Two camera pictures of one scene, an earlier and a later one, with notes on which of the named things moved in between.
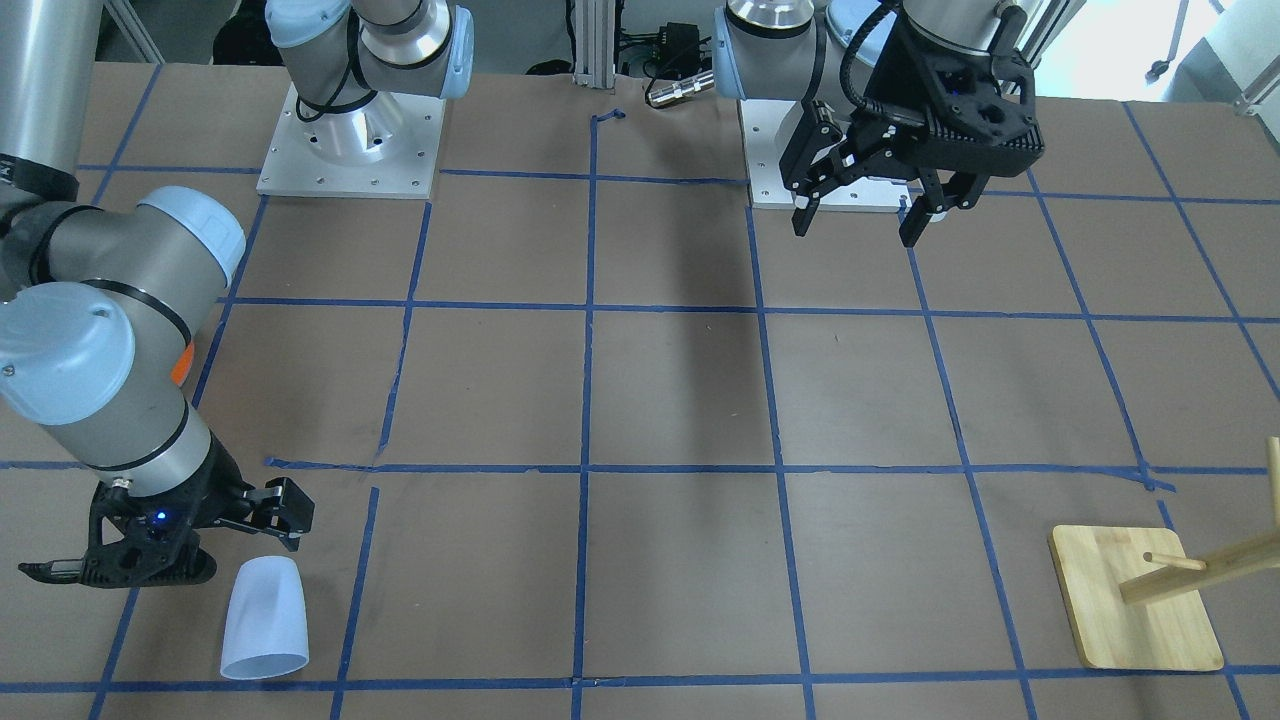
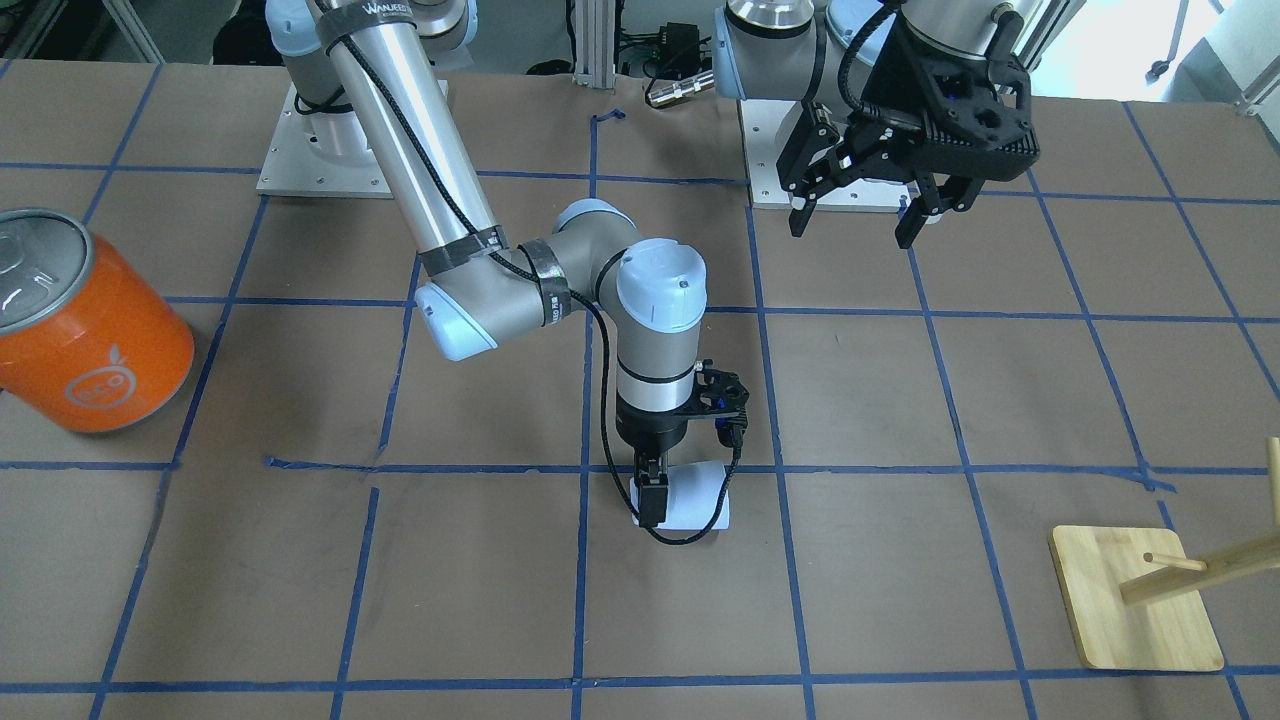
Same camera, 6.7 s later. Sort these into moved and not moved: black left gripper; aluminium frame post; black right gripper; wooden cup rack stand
Moved: black right gripper
Not moved: aluminium frame post; wooden cup rack stand; black left gripper
